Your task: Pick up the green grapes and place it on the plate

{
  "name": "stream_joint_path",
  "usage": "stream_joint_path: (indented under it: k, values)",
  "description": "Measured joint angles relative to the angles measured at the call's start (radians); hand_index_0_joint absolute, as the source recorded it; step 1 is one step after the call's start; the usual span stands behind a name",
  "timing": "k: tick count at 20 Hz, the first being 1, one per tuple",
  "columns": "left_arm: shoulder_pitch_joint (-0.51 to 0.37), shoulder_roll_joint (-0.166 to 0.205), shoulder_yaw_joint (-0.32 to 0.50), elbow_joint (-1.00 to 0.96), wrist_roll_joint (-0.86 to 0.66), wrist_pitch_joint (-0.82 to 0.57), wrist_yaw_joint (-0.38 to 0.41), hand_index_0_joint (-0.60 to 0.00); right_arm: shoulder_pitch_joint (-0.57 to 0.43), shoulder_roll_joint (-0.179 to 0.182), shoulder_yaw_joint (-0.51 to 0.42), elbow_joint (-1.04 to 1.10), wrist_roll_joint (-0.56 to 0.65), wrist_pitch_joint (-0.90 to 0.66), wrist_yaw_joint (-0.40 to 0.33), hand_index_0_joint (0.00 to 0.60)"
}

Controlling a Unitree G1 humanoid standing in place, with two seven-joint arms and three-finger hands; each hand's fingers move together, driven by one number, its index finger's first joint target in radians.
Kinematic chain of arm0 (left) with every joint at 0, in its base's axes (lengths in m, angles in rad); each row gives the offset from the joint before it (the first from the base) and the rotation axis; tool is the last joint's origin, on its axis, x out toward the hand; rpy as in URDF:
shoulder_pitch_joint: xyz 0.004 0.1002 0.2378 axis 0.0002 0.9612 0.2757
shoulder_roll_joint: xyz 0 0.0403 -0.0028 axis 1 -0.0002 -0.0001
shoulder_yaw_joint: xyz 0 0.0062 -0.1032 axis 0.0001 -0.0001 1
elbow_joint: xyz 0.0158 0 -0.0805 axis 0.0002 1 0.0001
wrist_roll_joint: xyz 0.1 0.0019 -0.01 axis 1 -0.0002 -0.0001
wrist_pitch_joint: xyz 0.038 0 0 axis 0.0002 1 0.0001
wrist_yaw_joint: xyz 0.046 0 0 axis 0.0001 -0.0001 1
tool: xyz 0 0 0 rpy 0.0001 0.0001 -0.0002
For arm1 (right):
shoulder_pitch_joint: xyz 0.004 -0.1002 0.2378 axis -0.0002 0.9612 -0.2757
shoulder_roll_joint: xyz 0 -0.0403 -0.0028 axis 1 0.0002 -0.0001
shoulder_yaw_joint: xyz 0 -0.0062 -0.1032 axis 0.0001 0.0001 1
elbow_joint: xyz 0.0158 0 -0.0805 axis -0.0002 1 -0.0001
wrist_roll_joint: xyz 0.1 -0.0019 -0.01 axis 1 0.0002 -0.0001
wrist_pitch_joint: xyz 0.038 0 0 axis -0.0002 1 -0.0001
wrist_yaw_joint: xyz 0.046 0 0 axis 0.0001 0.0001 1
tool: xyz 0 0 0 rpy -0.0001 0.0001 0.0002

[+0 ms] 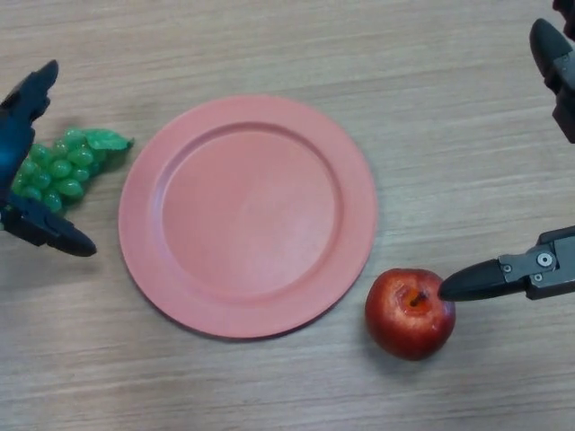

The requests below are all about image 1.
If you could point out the red apple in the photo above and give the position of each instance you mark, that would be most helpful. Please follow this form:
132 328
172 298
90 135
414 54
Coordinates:
404 334

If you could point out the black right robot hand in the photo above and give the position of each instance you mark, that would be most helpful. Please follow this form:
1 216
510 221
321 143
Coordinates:
539 274

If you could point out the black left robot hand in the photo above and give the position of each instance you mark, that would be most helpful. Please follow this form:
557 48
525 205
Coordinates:
18 134

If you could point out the pink round plate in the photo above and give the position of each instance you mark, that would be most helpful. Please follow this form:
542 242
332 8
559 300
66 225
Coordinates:
247 215

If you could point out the green grape bunch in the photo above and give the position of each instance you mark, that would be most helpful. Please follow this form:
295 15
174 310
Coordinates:
67 157

